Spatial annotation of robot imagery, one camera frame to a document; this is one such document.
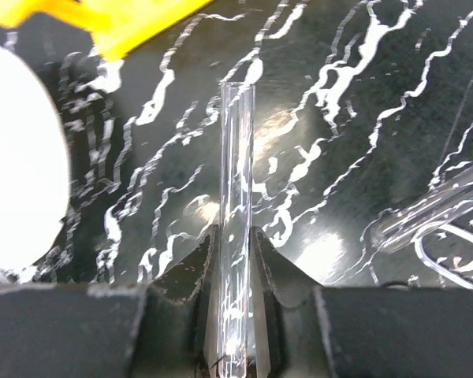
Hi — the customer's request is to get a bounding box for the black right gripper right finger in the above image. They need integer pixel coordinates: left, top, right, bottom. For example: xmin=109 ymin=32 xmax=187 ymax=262
xmin=250 ymin=228 xmax=473 ymax=377

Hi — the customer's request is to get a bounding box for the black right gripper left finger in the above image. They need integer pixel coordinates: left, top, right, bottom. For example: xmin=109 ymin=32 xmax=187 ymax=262
xmin=0 ymin=226 xmax=217 ymax=377

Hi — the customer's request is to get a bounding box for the clear glass test tube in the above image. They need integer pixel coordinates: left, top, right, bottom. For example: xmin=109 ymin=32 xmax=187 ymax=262
xmin=370 ymin=167 xmax=473 ymax=254
xmin=216 ymin=82 xmax=255 ymax=377

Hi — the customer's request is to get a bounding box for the white round dish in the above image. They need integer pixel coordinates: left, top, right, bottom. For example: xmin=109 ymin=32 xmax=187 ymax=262
xmin=0 ymin=46 xmax=70 ymax=269

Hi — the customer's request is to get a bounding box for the yellow test tube rack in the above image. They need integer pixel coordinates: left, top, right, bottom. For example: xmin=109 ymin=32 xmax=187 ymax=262
xmin=0 ymin=0 xmax=210 ymax=61

